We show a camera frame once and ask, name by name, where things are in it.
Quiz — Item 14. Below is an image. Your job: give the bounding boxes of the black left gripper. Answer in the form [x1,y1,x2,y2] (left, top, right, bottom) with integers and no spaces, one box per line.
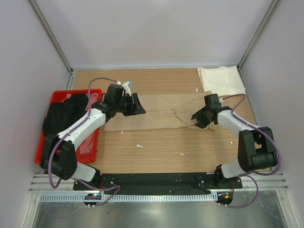
[115,93,145,116]

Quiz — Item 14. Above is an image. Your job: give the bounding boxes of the beige t shirt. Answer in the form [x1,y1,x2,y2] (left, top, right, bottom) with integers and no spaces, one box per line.
[104,91,211,132]

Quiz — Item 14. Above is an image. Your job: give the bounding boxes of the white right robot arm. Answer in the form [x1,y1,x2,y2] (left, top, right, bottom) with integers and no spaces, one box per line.
[192,94,280,188]

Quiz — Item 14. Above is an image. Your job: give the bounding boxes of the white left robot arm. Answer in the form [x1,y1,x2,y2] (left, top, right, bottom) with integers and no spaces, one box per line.
[39,81,146,190]

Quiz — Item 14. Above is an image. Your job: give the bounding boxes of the folded white t shirt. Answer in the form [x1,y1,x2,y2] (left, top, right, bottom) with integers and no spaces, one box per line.
[197,66,246,96]

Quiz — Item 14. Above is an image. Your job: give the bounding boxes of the pink t shirt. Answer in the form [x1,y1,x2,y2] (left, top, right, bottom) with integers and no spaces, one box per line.
[65,92,101,156]

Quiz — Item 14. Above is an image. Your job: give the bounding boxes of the black t shirt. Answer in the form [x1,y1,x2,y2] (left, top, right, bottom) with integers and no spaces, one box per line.
[42,94,88,136]

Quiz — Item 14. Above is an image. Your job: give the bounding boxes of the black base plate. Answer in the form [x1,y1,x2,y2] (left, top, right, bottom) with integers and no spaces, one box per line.
[73,172,243,195]

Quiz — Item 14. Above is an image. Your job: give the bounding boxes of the slotted cable duct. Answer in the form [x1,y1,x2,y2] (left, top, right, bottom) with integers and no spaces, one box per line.
[39,192,218,203]

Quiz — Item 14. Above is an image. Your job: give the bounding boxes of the left aluminium frame post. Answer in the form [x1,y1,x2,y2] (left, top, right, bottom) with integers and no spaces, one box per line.
[28,0,73,75]

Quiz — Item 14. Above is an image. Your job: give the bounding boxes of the aluminium frame post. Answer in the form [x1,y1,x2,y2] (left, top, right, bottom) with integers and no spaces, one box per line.
[237,0,282,71]
[28,0,73,75]

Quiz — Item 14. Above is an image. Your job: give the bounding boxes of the aluminium rail profile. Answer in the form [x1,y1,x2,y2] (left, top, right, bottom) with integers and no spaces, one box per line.
[29,172,289,192]

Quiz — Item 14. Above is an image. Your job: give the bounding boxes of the right aluminium frame post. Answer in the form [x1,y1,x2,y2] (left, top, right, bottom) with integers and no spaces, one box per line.
[237,0,282,71]

